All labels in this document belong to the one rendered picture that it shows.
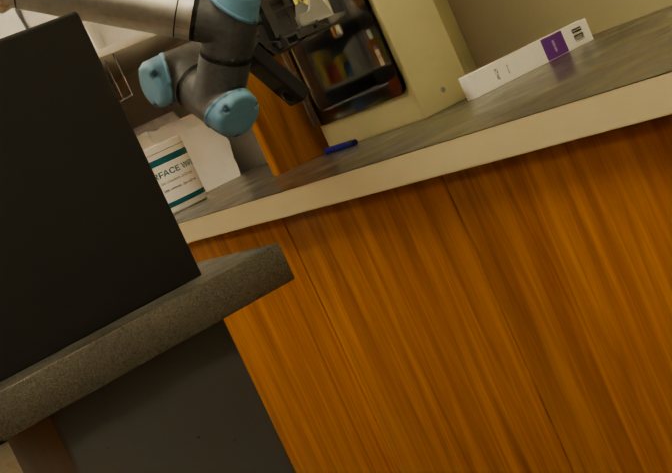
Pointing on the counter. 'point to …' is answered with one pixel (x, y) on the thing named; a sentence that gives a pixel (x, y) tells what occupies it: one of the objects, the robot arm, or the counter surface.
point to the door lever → (329, 0)
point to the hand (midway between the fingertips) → (336, 21)
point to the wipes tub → (175, 174)
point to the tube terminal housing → (410, 52)
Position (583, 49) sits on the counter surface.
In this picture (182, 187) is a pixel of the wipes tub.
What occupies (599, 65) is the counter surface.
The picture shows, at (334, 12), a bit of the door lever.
